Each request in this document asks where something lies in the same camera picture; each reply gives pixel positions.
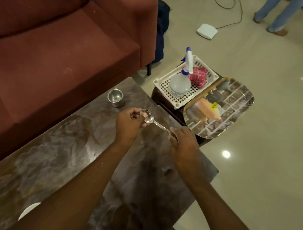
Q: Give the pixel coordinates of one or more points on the person's left hand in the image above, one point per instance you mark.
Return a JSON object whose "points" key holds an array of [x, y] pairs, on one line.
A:
{"points": [[129, 125]]}

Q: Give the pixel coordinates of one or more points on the steel spoon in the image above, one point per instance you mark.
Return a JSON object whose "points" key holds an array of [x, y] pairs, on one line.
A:
{"points": [[149, 117]]}

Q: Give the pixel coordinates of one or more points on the white plastic perforated basket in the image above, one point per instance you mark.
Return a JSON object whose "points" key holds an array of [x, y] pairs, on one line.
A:
{"points": [[165, 87]]}

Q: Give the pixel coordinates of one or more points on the person's right hand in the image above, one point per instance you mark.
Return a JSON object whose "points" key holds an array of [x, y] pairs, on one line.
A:
{"points": [[185, 151]]}

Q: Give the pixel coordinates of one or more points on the red fabric sofa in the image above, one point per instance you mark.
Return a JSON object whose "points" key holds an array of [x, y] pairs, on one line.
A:
{"points": [[59, 71]]}

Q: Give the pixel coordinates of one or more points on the red checked cloth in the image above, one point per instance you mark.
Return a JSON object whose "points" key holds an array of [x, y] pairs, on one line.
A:
{"points": [[198, 77]]}

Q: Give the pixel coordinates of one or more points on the red sofa back cushion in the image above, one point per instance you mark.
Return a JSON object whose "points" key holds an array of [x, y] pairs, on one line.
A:
{"points": [[35, 14]]}

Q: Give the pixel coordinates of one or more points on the navy blue bag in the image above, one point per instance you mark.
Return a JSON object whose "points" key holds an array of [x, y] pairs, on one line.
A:
{"points": [[162, 28]]}

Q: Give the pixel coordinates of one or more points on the dark wooden side table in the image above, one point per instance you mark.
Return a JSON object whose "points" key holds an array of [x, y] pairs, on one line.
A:
{"points": [[165, 107]]}

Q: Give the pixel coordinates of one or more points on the steel cup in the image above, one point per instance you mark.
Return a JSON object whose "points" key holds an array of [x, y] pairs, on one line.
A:
{"points": [[116, 98]]}

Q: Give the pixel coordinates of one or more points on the clear spray bottle blue nozzle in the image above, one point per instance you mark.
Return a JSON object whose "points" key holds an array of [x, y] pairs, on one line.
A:
{"points": [[180, 84]]}

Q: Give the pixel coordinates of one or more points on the brown marbled wooden table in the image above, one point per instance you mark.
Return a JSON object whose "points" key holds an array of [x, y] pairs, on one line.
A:
{"points": [[59, 147]]}

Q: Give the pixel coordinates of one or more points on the person's left forearm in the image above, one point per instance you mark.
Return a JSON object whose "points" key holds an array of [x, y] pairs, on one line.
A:
{"points": [[82, 189]]}

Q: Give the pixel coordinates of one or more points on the white ceramic bowl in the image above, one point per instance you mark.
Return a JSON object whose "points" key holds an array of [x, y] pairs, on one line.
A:
{"points": [[28, 211]]}

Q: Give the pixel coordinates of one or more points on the white flat device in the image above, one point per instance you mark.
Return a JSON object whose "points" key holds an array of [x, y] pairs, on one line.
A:
{"points": [[206, 31]]}

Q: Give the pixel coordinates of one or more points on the brick pattern glossy tray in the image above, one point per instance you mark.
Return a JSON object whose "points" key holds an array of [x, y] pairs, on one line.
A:
{"points": [[227, 111]]}

